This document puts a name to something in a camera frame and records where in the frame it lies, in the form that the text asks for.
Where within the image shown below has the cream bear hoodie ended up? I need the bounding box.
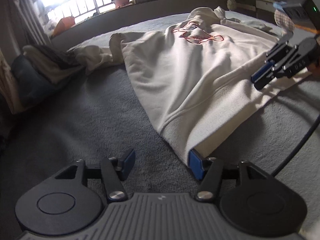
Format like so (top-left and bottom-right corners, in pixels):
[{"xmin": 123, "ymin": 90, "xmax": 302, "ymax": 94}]
[{"xmin": 74, "ymin": 7, "xmax": 308, "ymax": 163}]

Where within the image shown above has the beige folded garment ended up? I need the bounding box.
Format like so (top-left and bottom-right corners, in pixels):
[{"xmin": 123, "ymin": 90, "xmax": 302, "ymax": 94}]
[{"xmin": 281, "ymin": 29, "xmax": 293, "ymax": 40}]

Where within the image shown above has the pink tweed folded garment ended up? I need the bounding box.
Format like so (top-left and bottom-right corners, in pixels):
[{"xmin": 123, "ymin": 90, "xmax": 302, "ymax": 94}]
[{"xmin": 274, "ymin": 10, "xmax": 295, "ymax": 32}]

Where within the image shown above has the blue folded garment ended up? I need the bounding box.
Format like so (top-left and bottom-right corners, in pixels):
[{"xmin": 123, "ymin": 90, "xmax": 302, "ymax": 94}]
[{"xmin": 273, "ymin": 1, "xmax": 287, "ymax": 11}]

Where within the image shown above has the grey fleece bed blanket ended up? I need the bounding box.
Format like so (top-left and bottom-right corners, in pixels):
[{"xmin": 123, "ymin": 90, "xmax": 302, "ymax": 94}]
[{"xmin": 0, "ymin": 10, "xmax": 320, "ymax": 240}]

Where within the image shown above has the white wooden desk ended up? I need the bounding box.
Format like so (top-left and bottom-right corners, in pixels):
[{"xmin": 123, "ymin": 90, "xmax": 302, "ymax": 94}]
[{"xmin": 235, "ymin": 0, "xmax": 275, "ymax": 23}]

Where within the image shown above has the white ribbed lamp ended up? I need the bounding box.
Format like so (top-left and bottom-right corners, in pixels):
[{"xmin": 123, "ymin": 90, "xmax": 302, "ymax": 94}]
[{"xmin": 227, "ymin": 0, "xmax": 237, "ymax": 11}]

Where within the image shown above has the black folded garment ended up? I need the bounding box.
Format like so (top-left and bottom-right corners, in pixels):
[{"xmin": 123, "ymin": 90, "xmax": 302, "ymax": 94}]
[{"xmin": 32, "ymin": 45, "xmax": 80, "ymax": 69}]

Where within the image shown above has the orange bag on sill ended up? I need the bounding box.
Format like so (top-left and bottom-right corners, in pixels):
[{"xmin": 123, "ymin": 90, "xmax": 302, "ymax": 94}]
[{"xmin": 52, "ymin": 16, "xmax": 75, "ymax": 37}]

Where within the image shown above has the pink flower pot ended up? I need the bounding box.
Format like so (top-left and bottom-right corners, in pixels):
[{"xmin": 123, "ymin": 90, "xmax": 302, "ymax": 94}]
[{"xmin": 113, "ymin": 0, "xmax": 130, "ymax": 8}]

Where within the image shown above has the grey curtain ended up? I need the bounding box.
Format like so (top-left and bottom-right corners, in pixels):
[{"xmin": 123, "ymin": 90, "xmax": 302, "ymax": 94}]
[{"xmin": 8, "ymin": 0, "xmax": 52, "ymax": 49}]

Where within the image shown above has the black cable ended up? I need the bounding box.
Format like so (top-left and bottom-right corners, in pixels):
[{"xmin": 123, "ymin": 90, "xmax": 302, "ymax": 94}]
[{"xmin": 270, "ymin": 115, "xmax": 320, "ymax": 177}]

